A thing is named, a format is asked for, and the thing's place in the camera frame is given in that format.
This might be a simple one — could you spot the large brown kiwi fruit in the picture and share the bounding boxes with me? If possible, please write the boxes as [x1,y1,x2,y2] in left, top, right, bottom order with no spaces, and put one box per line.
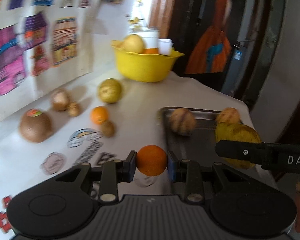
[19,109,53,143]

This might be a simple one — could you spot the yellow flowers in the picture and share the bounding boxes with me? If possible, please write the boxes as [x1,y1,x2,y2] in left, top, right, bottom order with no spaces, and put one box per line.
[125,0,148,33]

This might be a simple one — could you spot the small brown kiwi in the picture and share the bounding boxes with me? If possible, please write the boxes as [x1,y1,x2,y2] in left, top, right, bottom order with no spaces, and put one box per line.
[68,102,82,118]

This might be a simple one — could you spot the dark door frame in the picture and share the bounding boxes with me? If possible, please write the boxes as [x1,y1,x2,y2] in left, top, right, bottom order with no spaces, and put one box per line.
[222,0,286,109]

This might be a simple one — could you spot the portrait painting orange dress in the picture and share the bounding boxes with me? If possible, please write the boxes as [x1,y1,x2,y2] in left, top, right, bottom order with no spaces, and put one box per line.
[185,0,233,74]

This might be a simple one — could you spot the metal tray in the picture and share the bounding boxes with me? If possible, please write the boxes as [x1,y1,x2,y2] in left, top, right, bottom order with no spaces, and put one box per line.
[158,107,228,167]

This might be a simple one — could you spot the small brown fruit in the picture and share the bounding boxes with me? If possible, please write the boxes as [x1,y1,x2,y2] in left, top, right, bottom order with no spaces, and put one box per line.
[100,120,116,138]

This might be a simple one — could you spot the yellow plastic bowl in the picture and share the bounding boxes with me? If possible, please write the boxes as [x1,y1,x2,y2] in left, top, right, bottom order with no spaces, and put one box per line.
[111,40,184,82]

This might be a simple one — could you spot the white folded paper in bowl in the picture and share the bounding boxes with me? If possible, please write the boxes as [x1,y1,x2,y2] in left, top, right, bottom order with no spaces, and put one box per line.
[158,39,173,56]

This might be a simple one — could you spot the pale yellow pear in bowl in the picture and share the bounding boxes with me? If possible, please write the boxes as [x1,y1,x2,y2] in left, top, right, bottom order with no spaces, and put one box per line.
[120,34,145,54]

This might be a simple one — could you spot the small orange mandarin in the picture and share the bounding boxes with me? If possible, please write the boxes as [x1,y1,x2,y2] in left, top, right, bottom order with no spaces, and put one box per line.
[90,106,109,125]

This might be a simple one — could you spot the brown wooden post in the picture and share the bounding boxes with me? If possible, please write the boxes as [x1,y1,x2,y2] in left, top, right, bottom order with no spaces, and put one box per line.
[149,0,175,38]

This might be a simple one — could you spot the white printed tablecloth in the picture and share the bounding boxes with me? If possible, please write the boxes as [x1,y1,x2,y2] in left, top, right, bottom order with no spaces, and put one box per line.
[0,70,253,239]

